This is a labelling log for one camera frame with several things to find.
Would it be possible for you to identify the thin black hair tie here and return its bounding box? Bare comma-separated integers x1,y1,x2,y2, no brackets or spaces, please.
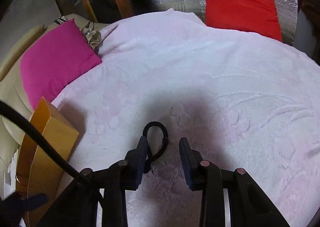
142,121,169,168

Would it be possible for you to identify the orange cardboard box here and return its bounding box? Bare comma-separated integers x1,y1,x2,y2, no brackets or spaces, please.
16,98,79,226

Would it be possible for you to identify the black cable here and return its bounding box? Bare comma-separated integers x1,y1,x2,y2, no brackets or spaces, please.
0,100,106,208

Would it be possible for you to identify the clear plastic ring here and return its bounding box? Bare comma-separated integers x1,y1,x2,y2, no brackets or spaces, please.
150,159,171,180

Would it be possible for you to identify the magenta pillow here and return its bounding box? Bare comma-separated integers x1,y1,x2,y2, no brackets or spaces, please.
20,20,102,109

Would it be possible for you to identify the patterned cloth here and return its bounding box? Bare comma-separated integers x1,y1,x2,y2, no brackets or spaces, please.
80,21,102,49

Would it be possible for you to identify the pink white blanket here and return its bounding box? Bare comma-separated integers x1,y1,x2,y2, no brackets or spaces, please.
51,7,320,227

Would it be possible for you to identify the beige leather headboard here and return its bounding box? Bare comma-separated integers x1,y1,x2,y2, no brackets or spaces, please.
0,13,111,202

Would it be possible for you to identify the red pillow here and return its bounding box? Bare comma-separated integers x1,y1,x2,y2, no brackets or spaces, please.
205,0,283,42

